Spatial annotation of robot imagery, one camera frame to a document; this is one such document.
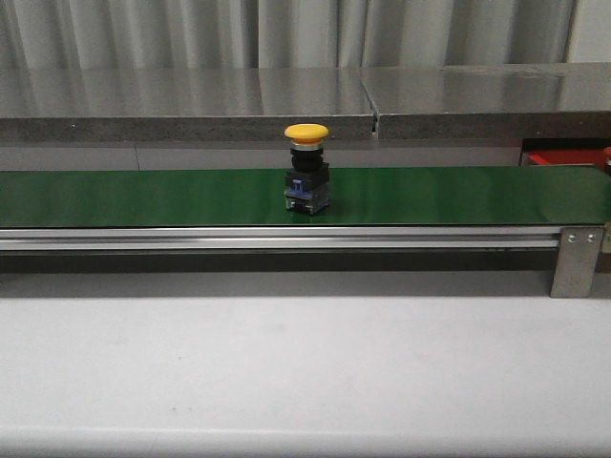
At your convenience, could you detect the right grey stone shelf slab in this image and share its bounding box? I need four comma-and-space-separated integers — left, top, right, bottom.
361, 63, 610, 140

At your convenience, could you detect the grey pleated curtain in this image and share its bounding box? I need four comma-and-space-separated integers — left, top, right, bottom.
1, 1, 578, 70

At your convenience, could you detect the large red mushroom button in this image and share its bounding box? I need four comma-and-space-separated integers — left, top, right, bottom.
602, 147, 611, 175

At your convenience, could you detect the green conveyor belt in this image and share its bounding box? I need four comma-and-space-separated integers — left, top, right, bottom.
1, 166, 610, 228

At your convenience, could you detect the red plastic bin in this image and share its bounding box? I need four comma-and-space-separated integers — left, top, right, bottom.
520, 149, 610, 178

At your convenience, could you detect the steel conveyor support bracket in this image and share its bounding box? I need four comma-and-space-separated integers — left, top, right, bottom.
550, 226, 604, 299

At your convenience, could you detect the grey stone shelf slab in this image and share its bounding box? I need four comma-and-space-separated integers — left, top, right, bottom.
1, 69, 374, 143
361, 63, 610, 140

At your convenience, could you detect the aluminium conveyor side rail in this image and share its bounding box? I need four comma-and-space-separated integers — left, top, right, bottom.
1, 226, 561, 253

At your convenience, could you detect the yellow button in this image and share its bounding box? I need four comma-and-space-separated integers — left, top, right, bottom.
284, 123, 329, 215

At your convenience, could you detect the left grey stone shelf slab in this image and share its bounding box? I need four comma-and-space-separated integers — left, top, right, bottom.
1, 69, 374, 143

